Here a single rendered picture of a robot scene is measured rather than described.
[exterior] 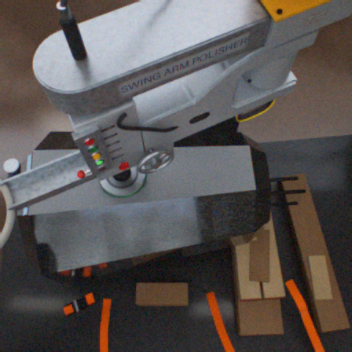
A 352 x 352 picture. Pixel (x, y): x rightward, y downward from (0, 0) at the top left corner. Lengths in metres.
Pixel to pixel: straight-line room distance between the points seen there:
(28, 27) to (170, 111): 2.45
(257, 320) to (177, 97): 1.47
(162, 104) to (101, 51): 0.34
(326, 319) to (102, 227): 1.38
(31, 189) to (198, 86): 0.77
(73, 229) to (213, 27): 1.15
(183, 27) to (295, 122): 1.97
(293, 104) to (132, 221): 1.68
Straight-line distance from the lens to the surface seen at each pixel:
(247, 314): 2.46
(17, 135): 3.13
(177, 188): 1.87
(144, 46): 1.16
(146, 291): 2.44
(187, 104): 1.41
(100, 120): 1.23
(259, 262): 2.39
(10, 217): 1.65
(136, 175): 1.85
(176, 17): 1.22
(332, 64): 3.42
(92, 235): 1.95
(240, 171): 1.92
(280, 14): 1.22
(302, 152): 2.94
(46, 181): 1.70
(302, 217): 2.66
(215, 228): 1.95
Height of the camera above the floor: 2.55
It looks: 68 degrees down
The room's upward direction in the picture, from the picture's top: 4 degrees counter-clockwise
